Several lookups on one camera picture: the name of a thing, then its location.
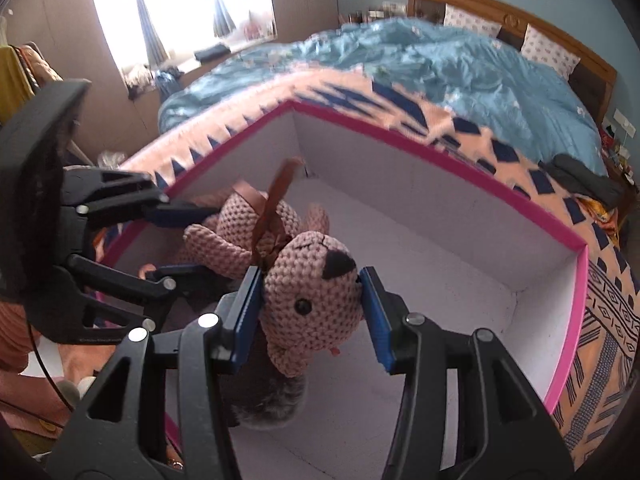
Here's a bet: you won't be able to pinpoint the pink crochet teddy bear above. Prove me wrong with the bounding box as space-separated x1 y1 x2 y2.
182 158 363 378

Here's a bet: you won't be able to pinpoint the grey fluffy plush toy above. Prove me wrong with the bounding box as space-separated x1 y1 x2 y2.
219 326 307 430

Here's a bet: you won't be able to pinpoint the mustard knitted cardigan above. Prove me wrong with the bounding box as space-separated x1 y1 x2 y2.
0 46 37 126

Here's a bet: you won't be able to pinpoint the blue striped curtain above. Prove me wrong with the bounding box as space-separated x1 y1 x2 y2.
136 0 168 70

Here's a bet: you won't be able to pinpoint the orange navy patterned blanket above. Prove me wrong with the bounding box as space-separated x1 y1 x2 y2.
124 68 639 466

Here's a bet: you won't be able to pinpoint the pink storage box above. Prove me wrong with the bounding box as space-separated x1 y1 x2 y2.
98 98 590 480

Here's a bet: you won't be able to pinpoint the dark clothes on bed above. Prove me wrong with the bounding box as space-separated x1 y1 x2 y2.
538 154 624 210

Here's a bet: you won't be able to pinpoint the blue floral duvet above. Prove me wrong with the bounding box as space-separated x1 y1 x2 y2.
157 18 606 174

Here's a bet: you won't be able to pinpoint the right patterned pillow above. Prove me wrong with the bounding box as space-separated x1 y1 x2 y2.
520 24 580 80

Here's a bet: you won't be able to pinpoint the patterned pillow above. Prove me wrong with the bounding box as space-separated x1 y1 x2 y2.
520 24 580 80
442 3 502 38

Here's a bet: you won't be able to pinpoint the wooden headboard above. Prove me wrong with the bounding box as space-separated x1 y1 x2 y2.
407 0 617 125

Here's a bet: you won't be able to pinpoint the left patterned pillow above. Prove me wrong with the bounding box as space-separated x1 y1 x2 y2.
442 3 502 38

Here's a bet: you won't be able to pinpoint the black cable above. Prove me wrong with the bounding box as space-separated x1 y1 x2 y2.
27 324 76 413

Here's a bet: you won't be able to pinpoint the black left camera box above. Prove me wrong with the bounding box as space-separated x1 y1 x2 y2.
1 79 91 304

